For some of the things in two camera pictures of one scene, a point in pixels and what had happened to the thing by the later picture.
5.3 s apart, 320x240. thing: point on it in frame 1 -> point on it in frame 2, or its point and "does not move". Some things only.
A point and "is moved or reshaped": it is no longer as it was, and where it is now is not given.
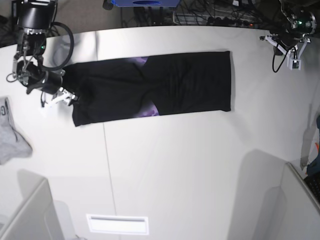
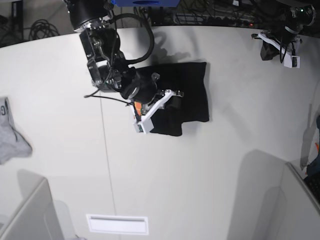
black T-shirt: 151,86 is moved or reshaped
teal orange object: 313,169 does not move
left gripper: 52,82 -> 143,87
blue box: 146,3 does not move
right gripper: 287,38 -> 284,36
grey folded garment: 14,145 does not move
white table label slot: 118,224 does not move
